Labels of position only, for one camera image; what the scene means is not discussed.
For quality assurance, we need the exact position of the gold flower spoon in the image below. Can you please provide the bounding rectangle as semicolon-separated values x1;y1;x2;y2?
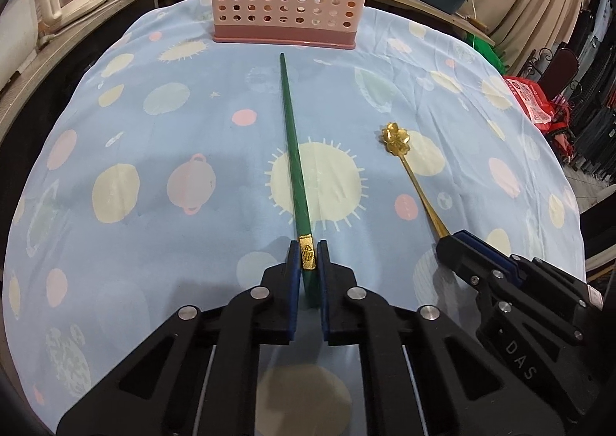
381;122;451;239

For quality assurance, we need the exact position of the green chopstick gold band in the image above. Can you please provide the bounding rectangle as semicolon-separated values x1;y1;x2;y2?
279;52;321;308

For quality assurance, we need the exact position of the red plastic bag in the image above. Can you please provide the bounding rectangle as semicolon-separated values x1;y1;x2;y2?
504;77;572;154

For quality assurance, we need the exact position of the dark metal chair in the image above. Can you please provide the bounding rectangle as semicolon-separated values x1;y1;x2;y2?
527;47;578;100

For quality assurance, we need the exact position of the blue patterned tablecloth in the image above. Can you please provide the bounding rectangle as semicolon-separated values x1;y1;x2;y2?
3;0;585;428

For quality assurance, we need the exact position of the green plastic bag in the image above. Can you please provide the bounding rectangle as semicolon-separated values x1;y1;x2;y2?
466;33;507;75

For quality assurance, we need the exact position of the white dish drainer box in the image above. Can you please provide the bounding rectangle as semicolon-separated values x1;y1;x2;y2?
0;0;39;88

